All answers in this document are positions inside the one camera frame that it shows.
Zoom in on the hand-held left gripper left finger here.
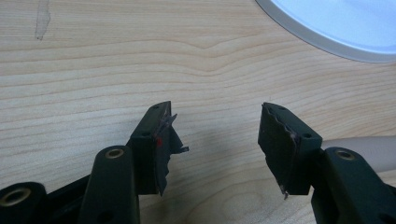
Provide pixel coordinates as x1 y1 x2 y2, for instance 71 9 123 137
78 100 190 224

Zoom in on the white round plate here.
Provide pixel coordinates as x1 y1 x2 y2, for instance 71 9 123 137
255 0 396 64

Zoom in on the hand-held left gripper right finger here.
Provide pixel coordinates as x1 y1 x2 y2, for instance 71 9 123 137
257 102 396 224

